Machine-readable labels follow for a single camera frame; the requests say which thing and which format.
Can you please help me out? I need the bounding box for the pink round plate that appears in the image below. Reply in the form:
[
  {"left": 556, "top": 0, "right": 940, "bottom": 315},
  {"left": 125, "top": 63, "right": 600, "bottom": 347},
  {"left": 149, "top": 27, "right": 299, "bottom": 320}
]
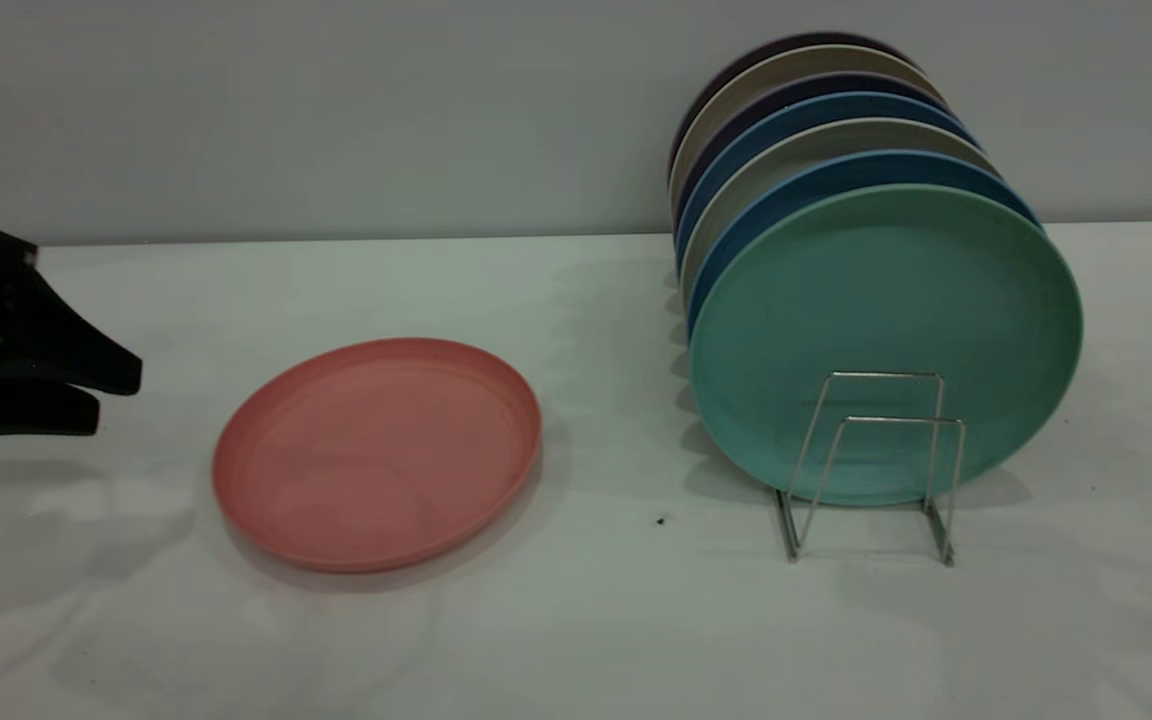
[{"left": 212, "top": 337, "right": 543, "bottom": 575}]

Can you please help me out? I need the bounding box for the grey beige plate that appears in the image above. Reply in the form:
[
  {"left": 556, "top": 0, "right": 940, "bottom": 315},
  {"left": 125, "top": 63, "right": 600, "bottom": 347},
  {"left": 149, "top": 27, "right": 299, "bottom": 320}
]
[{"left": 679, "top": 117, "right": 1002, "bottom": 311}]

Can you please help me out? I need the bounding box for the dark purple plate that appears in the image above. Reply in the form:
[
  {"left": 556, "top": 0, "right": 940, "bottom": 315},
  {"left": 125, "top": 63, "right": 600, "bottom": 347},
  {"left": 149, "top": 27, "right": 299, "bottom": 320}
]
[{"left": 668, "top": 30, "right": 927, "bottom": 181}]

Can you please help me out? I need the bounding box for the navy purple plate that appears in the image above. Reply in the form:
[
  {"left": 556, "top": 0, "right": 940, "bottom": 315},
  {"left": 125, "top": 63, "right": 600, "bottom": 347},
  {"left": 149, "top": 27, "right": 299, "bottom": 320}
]
[{"left": 674, "top": 72, "right": 952, "bottom": 241}]

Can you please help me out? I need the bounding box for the blue plate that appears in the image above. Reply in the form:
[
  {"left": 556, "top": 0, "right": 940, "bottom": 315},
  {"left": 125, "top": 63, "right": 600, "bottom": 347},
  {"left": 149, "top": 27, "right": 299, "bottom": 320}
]
[
  {"left": 674, "top": 92, "right": 982, "bottom": 276},
  {"left": 686, "top": 150, "right": 1042, "bottom": 341}
]

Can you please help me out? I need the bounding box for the green plate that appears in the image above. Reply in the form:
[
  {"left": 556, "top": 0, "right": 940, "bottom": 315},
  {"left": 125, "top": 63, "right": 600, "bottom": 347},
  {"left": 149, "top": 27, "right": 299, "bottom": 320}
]
[{"left": 688, "top": 183, "right": 1084, "bottom": 508}]

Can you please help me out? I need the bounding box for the silver wire plate rack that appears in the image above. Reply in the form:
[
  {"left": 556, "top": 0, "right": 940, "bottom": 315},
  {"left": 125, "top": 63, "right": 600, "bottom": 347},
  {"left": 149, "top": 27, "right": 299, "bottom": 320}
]
[{"left": 776, "top": 371, "right": 967, "bottom": 568}]

